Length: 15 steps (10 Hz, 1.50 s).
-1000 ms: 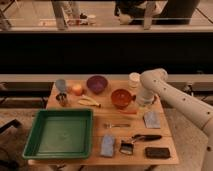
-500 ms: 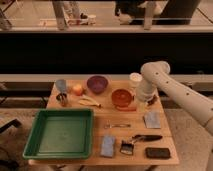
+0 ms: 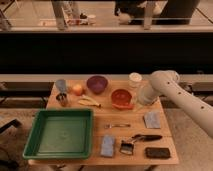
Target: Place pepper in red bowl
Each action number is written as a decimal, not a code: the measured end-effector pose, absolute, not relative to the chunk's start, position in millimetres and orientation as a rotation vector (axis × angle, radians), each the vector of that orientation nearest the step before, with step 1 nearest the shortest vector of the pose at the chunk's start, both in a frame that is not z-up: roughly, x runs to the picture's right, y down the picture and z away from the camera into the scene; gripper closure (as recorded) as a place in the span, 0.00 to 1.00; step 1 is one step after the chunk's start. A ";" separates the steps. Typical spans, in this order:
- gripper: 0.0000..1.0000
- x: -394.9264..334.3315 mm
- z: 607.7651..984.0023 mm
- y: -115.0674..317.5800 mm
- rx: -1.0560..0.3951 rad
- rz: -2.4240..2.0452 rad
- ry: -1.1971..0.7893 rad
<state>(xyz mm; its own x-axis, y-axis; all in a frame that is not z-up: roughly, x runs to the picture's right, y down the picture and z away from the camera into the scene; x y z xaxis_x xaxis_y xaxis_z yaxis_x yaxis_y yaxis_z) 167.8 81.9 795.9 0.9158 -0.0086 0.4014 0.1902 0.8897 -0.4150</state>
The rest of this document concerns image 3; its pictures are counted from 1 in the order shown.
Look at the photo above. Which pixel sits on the metal fork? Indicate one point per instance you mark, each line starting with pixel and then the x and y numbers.
pixel 109 126

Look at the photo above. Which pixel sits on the green plastic tray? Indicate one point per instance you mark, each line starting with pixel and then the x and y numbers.
pixel 60 134

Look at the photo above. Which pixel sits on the purple bowl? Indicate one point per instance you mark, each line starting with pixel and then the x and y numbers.
pixel 97 84

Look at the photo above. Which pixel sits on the blue-grey cup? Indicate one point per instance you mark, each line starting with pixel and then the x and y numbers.
pixel 61 85

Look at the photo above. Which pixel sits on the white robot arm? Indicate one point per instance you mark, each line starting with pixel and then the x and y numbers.
pixel 167 83

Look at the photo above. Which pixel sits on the blue yellow sponge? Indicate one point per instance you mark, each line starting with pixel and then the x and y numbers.
pixel 152 120

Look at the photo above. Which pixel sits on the black-handled tool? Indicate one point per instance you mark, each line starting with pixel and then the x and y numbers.
pixel 140 137

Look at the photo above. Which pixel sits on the small metal cup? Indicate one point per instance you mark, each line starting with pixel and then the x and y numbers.
pixel 62 99

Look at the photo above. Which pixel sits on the white cup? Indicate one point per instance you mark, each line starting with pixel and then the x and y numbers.
pixel 135 80

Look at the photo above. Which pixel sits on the red pepper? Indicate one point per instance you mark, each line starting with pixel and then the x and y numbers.
pixel 123 107

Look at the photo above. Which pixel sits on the blue cloth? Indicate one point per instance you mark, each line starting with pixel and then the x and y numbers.
pixel 107 146

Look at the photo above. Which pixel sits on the red bowl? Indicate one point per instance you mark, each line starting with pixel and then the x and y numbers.
pixel 121 97

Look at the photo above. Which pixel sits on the black eraser block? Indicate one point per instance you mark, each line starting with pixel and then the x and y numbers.
pixel 157 153

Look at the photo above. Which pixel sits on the banana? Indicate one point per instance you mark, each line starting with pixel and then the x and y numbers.
pixel 88 101

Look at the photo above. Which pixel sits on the apple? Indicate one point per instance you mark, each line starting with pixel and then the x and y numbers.
pixel 77 89

